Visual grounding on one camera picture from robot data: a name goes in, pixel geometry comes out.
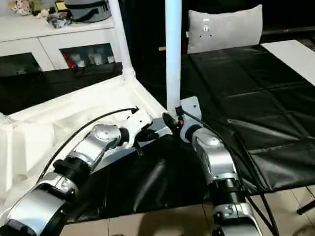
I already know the white plastic table leg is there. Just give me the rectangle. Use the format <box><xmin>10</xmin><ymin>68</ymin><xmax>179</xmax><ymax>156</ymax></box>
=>
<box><xmin>164</xmin><ymin>0</ymin><xmax>183</xmax><ymax>118</ymax></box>
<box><xmin>107</xmin><ymin>0</ymin><xmax>137</xmax><ymax>80</ymax></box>

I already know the white plastic table top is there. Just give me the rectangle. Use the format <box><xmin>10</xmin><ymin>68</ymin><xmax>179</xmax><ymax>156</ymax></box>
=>
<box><xmin>0</xmin><ymin>73</ymin><xmax>172</xmax><ymax>214</ymax></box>

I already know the black work mat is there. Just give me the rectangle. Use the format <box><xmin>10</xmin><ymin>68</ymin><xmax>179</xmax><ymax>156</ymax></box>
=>
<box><xmin>0</xmin><ymin>43</ymin><xmax>315</xmax><ymax>224</ymax></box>

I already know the black furniture with yellow label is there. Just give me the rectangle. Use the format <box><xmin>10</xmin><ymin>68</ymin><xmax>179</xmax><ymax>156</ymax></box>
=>
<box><xmin>118</xmin><ymin>0</ymin><xmax>193</xmax><ymax>59</ymax></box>

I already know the grey cushion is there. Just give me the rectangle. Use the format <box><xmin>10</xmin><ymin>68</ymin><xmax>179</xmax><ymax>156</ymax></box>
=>
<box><xmin>186</xmin><ymin>4</ymin><xmax>264</xmax><ymax>55</ymax></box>

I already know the white flat panel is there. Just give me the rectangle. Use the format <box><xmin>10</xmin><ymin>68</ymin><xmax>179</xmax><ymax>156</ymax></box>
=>
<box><xmin>260</xmin><ymin>39</ymin><xmax>315</xmax><ymax>75</ymax></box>

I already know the grey round appliance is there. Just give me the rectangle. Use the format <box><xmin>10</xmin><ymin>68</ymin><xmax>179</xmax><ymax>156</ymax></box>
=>
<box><xmin>64</xmin><ymin>0</ymin><xmax>112</xmax><ymax>23</ymax></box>

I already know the white glass-door cabinet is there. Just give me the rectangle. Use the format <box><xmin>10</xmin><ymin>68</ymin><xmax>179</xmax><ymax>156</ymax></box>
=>
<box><xmin>0</xmin><ymin>0</ymin><xmax>125</xmax><ymax>72</ymax></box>

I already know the small yellow grey gadget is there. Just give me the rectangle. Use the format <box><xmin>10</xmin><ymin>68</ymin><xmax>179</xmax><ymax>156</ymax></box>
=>
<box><xmin>46</xmin><ymin>10</ymin><xmax>70</xmax><ymax>29</ymax></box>

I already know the black stand leg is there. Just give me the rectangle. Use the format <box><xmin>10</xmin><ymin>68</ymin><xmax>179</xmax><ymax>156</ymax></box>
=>
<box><xmin>296</xmin><ymin>199</ymin><xmax>315</xmax><ymax>216</ymax></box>

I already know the small white plush toy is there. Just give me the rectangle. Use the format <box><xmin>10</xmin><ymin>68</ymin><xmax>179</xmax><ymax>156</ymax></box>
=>
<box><xmin>9</xmin><ymin>0</ymin><xmax>33</xmax><ymax>16</ymax></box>

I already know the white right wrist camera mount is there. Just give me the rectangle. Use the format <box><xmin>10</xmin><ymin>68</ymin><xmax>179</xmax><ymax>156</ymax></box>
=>
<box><xmin>176</xmin><ymin>96</ymin><xmax>203</xmax><ymax>144</ymax></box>

